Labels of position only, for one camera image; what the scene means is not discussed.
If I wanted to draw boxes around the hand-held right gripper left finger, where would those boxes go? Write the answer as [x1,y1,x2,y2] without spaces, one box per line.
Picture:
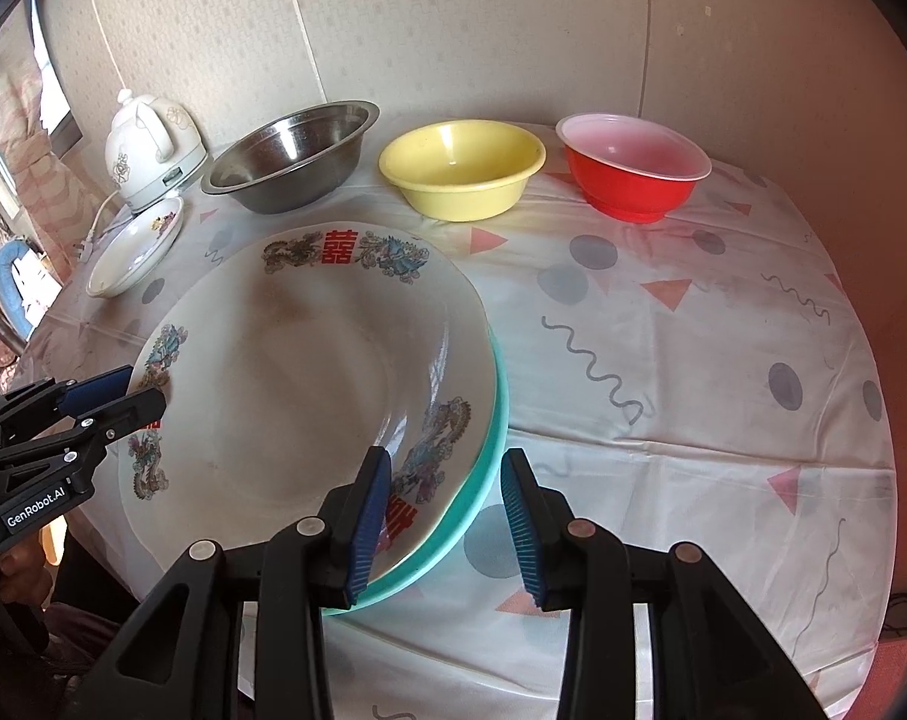
[67,446,394,720]

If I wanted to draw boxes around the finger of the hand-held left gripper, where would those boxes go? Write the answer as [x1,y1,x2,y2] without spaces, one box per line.
[55,365,136,418]
[84,388,168,447]

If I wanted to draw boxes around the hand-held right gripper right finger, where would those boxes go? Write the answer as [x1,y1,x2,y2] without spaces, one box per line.
[498,448,830,720]

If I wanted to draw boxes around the teal plate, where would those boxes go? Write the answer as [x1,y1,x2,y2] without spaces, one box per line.
[322,330,511,616]

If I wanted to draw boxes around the small white floral plate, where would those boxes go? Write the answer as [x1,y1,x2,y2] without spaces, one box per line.
[85,195,185,299]

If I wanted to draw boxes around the large decorated white plate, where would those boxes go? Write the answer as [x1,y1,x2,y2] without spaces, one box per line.
[118,223,499,584]

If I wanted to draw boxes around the stainless steel bowl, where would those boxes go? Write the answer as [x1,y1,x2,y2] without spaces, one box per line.
[200,100,381,215]

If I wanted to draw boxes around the yellow plate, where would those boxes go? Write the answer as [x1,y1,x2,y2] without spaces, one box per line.
[378,120,548,223]

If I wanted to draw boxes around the person's left hand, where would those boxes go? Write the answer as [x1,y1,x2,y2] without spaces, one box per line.
[0,536,53,602]

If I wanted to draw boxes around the blue chair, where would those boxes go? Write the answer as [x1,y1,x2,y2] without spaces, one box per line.
[0,240,58,342]

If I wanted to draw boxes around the kettle base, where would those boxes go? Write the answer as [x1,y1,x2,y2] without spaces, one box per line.
[117,148,211,212]

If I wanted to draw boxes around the white floral electric kettle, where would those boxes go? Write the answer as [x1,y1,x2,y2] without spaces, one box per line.
[106,90,199,196]

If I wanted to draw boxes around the pink white curtain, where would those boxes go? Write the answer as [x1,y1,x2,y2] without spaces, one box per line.
[0,37,75,248]

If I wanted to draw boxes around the window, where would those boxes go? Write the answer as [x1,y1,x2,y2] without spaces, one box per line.
[25,0,85,160]

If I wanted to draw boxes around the red plastic cup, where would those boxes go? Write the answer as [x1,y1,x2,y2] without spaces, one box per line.
[556,112,714,225]

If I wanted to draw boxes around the white kettle power cord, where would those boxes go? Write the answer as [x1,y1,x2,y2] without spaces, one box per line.
[82,187,124,260]

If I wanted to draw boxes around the white wall cable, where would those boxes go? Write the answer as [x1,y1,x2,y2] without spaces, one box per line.
[80,0,130,95]

